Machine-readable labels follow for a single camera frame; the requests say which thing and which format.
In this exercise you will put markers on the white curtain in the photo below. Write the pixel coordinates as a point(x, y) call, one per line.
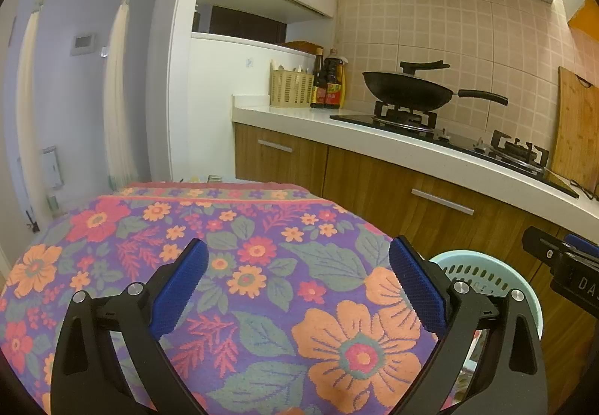
point(122, 83)

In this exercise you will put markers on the wooden cutting board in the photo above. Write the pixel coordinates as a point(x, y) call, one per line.
point(575, 134)

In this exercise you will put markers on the wooden box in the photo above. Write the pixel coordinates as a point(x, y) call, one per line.
point(302, 46)

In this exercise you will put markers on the slim dark sauce bottle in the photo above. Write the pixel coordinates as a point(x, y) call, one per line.
point(319, 87)

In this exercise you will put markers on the white wall box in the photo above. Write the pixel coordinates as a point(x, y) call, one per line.
point(52, 167)

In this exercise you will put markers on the large dark sauce bottle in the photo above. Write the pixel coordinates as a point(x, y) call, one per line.
point(333, 85)

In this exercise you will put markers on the cream plastic basket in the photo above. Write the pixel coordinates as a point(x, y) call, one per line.
point(291, 87)

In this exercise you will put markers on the black wok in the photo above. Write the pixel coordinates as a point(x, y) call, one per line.
point(405, 90)

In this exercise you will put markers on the light blue trash basket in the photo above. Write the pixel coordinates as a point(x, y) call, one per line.
point(486, 263)

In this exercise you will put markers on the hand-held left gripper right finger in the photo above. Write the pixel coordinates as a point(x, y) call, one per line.
point(416, 289)

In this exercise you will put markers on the black router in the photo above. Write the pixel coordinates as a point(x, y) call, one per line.
point(32, 219)

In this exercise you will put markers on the black gas stove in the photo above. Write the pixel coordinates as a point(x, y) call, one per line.
point(468, 146)

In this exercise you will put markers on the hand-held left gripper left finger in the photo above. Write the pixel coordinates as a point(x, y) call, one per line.
point(180, 289)

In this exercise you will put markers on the floral tablecloth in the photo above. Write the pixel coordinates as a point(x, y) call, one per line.
point(262, 256)

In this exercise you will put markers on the white wall thermostat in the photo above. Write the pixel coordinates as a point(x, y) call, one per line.
point(83, 44)

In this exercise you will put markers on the wooden kitchen cabinet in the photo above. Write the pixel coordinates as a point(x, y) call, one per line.
point(365, 171)

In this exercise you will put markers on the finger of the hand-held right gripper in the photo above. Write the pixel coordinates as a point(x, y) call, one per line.
point(582, 242)
point(545, 251)

